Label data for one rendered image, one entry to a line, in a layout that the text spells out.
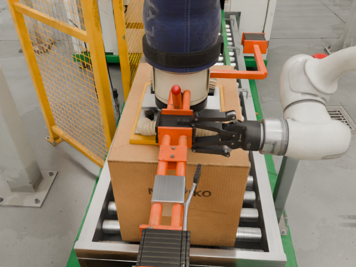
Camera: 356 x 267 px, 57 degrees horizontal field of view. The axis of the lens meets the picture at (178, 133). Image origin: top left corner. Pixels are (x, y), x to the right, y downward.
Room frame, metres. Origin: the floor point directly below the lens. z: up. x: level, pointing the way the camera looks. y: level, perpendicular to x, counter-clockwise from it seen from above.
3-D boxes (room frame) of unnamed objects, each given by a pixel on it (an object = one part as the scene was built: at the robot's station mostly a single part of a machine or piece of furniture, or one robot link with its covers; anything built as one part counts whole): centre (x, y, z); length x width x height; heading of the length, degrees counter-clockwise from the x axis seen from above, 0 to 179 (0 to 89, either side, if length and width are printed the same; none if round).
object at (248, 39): (1.17, -0.29, 1.07); 0.09 x 0.08 x 0.05; 87
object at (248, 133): (0.62, -0.15, 1.08); 0.09 x 0.07 x 0.08; 86
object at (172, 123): (0.63, 0.00, 1.10); 0.07 x 0.03 x 0.01; 86
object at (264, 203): (1.74, -0.40, 0.50); 2.31 x 0.05 x 0.19; 176
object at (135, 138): (0.90, 0.08, 0.97); 0.34 x 0.10 x 0.05; 177
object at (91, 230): (1.78, 0.24, 0.50); 2.31 x 0.05 x 0.19; 176
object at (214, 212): (0.95, -0.02, 0.75); 0.60 x 0.40 x 0.40; 177
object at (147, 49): (0.89, -0.01, 1.19); 0.23 x 0.23 x 0.04
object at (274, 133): (0.61, -0.22, 1.08); 0.09 x 0.06 x 0.09; 176
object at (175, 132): (0.64, 0.00, 1.08); 0.10 x 0.08 x 0.06; 87
